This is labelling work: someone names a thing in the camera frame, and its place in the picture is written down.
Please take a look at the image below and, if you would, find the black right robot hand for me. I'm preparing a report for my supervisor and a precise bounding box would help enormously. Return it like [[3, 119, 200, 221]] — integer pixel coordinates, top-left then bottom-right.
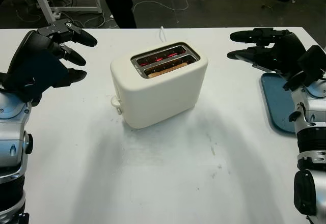
[[226, 27, 308, 79]]

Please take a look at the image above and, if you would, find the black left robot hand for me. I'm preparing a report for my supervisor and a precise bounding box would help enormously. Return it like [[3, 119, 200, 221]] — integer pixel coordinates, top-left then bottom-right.
[[7, 19, 98, 84]]

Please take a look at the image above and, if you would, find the toast slice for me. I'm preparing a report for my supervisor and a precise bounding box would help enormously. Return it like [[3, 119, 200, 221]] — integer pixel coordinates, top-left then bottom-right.
[[147, 61, 188, 79]]

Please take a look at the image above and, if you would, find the person in black trousers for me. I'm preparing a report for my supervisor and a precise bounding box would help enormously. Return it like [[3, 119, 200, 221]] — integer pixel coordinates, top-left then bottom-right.
[[100, 0, 138, 29]]

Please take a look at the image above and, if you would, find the cream white two-slot toaster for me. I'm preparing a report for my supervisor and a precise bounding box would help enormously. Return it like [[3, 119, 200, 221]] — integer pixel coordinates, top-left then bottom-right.
[[110, 41, 209, 130]]

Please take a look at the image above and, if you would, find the blue plastic tray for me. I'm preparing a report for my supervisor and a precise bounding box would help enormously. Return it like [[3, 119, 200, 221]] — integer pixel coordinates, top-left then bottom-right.
[[260, 72, 297, 133]]

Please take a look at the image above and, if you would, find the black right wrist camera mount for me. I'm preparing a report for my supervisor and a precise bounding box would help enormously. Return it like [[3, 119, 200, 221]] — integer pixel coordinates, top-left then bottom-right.
[[283, 45, 326, 91]]

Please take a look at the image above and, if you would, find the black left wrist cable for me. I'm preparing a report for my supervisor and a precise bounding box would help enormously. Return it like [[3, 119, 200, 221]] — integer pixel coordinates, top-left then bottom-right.
[[0, 71, 11, 92]]

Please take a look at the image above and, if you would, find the grey looped floor cable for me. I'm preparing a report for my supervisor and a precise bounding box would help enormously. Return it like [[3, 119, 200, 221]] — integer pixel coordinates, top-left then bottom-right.
[[61, 11, 105, 29]]

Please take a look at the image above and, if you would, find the white toaster power cable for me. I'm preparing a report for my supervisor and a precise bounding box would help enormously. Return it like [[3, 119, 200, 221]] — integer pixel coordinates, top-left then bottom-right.
[[158, 26, 168, 43]]

